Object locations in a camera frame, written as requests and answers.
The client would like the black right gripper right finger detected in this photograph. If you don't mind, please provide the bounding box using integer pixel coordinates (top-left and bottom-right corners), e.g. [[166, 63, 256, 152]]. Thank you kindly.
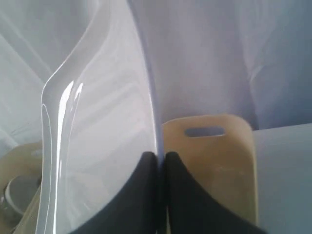
[[165, 152, 265, 234]]

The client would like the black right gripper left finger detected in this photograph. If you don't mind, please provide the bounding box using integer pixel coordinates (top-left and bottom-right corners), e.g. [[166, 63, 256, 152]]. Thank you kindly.
[[72, 152, 158, 234]]

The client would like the white square plate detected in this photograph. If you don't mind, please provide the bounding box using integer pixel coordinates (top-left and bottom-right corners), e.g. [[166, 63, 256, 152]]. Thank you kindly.
[[36, 0, 166, 234]]

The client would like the cream bin with square mark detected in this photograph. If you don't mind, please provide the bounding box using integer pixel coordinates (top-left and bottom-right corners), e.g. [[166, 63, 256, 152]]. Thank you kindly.
[[163, 114, 259, 226]]

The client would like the cream bin with triangle mark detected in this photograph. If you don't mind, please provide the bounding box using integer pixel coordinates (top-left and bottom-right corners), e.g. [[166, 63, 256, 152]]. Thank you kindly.
[[0, 141, 42, 234]]

